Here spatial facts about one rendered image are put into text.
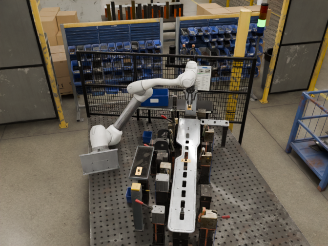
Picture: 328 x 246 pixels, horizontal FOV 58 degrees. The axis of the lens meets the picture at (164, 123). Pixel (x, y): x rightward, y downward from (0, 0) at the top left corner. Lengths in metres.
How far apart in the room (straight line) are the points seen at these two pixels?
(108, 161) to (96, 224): 0.63
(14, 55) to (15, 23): 0.44
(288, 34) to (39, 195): 4.30
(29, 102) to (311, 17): 4.52
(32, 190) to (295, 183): 3.22
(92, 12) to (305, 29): 5.88
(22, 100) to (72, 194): 1.75
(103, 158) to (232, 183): 1.22
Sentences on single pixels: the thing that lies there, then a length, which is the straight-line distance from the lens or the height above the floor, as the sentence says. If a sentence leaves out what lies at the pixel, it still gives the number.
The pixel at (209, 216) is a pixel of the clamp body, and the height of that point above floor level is 1.06.
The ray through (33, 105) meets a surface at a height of 0.41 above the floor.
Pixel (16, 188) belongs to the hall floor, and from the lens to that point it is 4.13.
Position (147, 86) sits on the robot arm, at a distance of 2.76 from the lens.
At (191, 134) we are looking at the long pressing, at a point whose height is 1.00.
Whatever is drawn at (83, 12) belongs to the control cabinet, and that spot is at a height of 0.58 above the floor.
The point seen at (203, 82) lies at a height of 1.25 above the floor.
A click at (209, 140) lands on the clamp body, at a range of 2.92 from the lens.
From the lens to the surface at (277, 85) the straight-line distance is 5.64.
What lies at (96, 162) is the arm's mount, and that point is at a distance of 2.89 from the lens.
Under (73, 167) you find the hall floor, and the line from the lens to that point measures 4.16.
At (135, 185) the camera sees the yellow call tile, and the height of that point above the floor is 1.16.
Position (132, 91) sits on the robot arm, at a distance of 2.83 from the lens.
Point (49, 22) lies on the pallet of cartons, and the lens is 6.70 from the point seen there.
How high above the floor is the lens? 2.70
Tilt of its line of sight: 34 degrees down
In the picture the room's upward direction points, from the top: straight up
